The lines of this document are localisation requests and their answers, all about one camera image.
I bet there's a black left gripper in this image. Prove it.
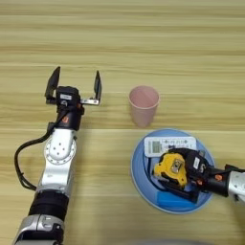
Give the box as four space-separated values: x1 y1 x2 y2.
44 65 103 132

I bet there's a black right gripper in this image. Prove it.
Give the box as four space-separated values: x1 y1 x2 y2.
157 146 232 204

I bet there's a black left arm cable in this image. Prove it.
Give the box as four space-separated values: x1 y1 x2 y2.
13 122 57 192

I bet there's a pink plastic cup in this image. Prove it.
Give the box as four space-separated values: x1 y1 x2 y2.
128 84 161 129

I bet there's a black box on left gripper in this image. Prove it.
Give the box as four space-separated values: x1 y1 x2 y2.
55 85 81 108

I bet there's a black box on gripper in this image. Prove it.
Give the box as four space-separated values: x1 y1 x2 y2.
55 85 81 108
184 148 211 180

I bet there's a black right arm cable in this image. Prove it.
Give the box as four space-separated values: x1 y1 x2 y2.
224 163 245 174

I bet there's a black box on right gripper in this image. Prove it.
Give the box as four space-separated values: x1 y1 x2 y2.
184 148 211 180

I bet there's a blue rectangular block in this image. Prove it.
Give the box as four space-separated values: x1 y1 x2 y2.
155 190 196 208

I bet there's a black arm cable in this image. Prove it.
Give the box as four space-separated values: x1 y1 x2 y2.
13 122 57 192
224 163 245 174

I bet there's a white remote control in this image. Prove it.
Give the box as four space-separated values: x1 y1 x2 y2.
143 136 198 159

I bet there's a blue round plate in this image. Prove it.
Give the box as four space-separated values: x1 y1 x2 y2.
129 127 216 215

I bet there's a yellow black tape measure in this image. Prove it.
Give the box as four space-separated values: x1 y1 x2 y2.
142 150 189 192

